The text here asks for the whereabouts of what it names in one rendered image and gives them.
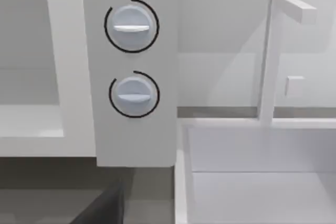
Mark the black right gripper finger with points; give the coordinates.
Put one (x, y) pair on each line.
(107, 205)

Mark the pale blue microwave knob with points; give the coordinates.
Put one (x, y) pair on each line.
(131, 28)
(132, 96)

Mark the pale microwave oven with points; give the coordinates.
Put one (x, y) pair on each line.
(73, 77)

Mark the white sink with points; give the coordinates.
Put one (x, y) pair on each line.
(252, 187)

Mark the tall white tap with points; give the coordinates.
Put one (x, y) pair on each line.
(267, 77)

